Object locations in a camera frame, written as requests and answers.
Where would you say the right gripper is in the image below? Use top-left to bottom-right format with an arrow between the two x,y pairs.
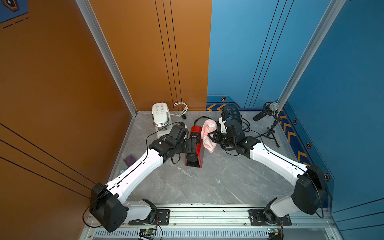
206,129 -> 237,148

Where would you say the black coffee machine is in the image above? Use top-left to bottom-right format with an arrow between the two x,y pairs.
221,105 -> 243,127

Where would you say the red Nespresso coffee machine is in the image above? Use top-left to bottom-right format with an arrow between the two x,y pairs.
185,126 -> 205,168

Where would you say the pink striped towel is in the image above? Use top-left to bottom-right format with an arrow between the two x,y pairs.
201,118 -> 218,153

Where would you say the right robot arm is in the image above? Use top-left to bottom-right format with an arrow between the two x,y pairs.
208,120 -> 330,225

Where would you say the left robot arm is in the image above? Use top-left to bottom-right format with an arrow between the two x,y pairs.
87,124 -> 199,233

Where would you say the white coffee machine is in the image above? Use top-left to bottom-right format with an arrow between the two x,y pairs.
152,103 -> 172,138

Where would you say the black microphone on tripod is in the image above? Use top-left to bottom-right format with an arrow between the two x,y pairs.
253,102 -> 281,148

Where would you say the purple square card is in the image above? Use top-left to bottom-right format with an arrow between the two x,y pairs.
123,155 -> 137,168

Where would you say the left green circuit board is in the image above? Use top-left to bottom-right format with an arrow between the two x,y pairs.
139,228 -> 157,240

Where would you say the green circuit board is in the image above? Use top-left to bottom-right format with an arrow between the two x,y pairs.
139,228 -> 157,240
267,229 -> 284,240

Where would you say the right green circuit board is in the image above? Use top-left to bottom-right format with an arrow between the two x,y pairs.
267,229 -> 284,240

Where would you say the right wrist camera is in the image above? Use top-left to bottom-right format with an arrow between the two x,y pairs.
219,117 -> 227,134

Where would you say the white power cable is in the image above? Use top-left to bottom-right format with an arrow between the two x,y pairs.
170,101 -> 190,120

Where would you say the red machine black power cable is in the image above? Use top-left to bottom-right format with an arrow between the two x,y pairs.
193,115 -> 214,128

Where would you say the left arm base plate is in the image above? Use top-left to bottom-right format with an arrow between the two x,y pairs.
129,209 -> 171,226

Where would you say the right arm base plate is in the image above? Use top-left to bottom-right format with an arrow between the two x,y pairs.
248,209 -> 292,226

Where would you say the aluminium front rail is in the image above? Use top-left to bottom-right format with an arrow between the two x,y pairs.
80,204 -> 343,240

